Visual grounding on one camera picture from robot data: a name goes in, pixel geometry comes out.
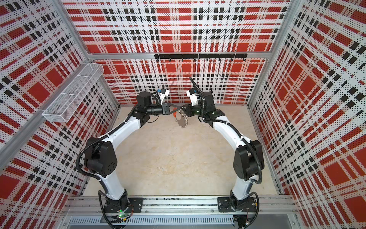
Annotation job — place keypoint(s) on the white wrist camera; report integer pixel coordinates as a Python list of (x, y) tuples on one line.
[(162, 93), (195, 97)]

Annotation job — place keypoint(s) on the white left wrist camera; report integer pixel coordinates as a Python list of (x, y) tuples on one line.
[(162, 93)]

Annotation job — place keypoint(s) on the white wire mesh basket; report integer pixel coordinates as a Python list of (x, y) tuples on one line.
[(66, 103)]

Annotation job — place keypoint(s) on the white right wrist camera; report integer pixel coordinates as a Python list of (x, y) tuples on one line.
[(195, 97)]

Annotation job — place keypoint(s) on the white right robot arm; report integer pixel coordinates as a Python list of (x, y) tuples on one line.
[(248, 155)]

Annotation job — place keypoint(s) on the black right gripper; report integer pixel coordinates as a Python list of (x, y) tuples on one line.
[(189, 110)]

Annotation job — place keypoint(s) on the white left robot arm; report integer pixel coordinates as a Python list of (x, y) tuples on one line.
[(99, 154)]

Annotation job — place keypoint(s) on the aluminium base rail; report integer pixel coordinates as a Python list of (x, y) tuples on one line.
[(158, 212)]

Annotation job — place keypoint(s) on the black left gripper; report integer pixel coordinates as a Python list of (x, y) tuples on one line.
[(166, 107)]

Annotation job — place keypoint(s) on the black hook rail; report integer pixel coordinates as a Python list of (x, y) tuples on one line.
[(202, 56)]

